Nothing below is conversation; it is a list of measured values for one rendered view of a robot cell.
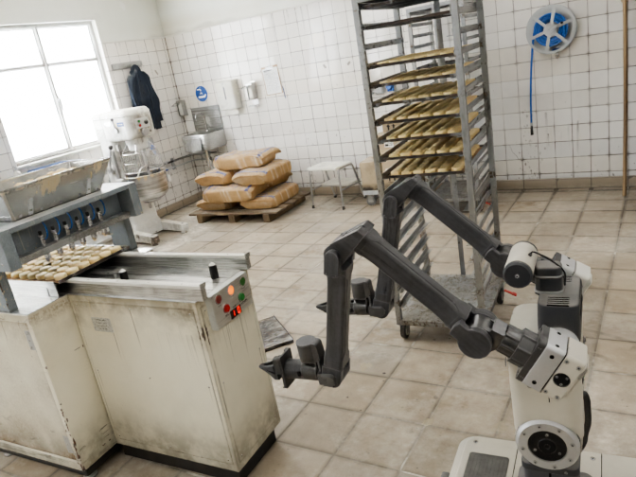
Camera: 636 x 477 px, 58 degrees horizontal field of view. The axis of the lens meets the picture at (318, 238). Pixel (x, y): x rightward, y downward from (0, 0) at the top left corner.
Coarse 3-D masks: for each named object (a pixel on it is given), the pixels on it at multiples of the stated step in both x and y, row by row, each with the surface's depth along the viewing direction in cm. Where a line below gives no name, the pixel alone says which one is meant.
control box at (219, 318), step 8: (240, 272) 228; (232, 280) 220; (216, 288) 215; (224, 288) 215; (240, 288) 224; (248, 288) 229; (208, 296) 209; (216, 296) 211; (224, 296) 215; (232, 296) 219; (248, 296) 229; (208, 304) 209; (216, 304) 211; (224, 304) 215; (232, 304) 219; (240, 304) 224; (248, 304) 229; (208, 312) 211; (216, 312) 211; (224, 312) 215; (216, 320) 211; (224, 320) 215; (216, 328) 212
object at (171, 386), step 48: (96, 336) 239; (144, 336) 225; (192, 336) 212; (240, 336) 229; (144, 384) 236; (192, 384) 222; (240, 384) 229; (144, 432) 248; (192, 432) 233; (240, 432) 229
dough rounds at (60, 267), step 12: (72, 252) 268; (84, 252) 264; (96, 252) 261; (108, 252) 258; (24, 264) 265; (36, 264) 259; (48, 264) 257; (60, 264) 253; (72, 264) 249; (84, 264) 246; (12, 276) 250; (24, 276) 247; (36, 276) 242; (48, 276) 238; (60, 276) 236
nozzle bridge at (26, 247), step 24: (96, 192) 260; (120, 192) 271; (48, 216) 231; (72, 216) 250; (96, 216) 262; (120, 216) 268; (0, 240) 213; (24, 240) 230; (48, 240) 240; (72, 240) 245; (120, 240) 285; (0, 264) 218; (0, 288) 224
